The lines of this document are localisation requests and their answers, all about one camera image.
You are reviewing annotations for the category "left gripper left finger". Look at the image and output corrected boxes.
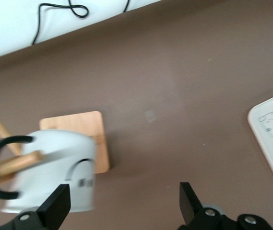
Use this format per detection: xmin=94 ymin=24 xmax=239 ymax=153
xmin=0 ymin=184 xmax=71 ymax=230

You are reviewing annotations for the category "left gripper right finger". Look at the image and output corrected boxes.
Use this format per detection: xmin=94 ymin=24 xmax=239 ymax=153
xmin=177 ymin=182 xmax=226 ymax=230

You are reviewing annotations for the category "white mug black handle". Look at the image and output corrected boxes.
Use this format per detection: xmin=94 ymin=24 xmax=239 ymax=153
xmin=0 ymin=130 xmax=96 ymax=214

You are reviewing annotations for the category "wooden cup rack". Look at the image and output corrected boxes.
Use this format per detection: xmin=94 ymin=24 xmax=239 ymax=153
xmin=0 ymin=105 xmax=110 ymax=185

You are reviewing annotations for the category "small clear tape piece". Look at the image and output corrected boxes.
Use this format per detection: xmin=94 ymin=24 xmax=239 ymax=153
xmin=145 ymin=109 xmax=157 ymax=123

